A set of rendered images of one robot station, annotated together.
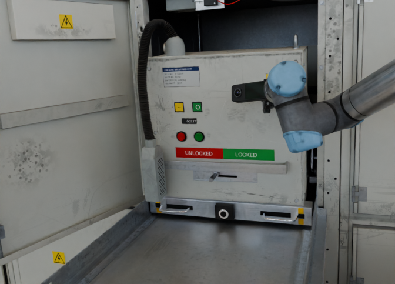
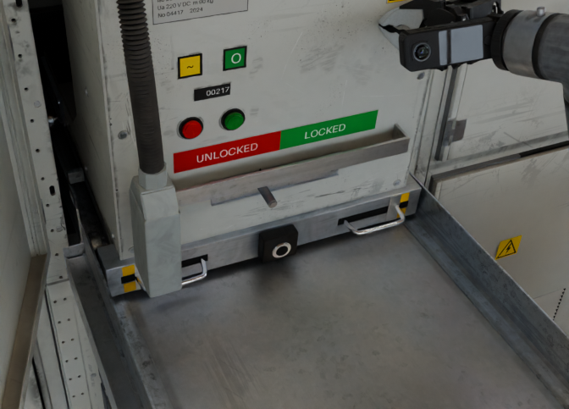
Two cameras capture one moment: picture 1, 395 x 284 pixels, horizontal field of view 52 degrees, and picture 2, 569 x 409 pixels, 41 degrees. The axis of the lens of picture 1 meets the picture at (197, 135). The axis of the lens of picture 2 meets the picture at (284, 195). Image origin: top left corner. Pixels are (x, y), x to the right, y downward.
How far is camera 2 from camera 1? 0.88 m
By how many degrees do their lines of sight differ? 49
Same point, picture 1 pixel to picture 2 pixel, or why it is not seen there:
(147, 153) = (159, 205)
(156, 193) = (179, 274)
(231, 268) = (407, 366)
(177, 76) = not seen: outside the picture
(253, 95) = (459, 55)
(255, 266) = (433, 342)
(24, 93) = not seen: outside the picture
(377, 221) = (463, 161)
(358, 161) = (463, 80)
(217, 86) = (288, 6)
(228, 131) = (297, 95)
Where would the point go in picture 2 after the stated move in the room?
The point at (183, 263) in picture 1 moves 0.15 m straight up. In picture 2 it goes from (328, 398) to (338, 322)
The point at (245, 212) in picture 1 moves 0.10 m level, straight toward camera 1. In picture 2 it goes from (312, 229) to (353, 265)
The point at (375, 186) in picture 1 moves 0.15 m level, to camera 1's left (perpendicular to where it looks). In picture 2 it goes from (478, 113) to (428, 142)
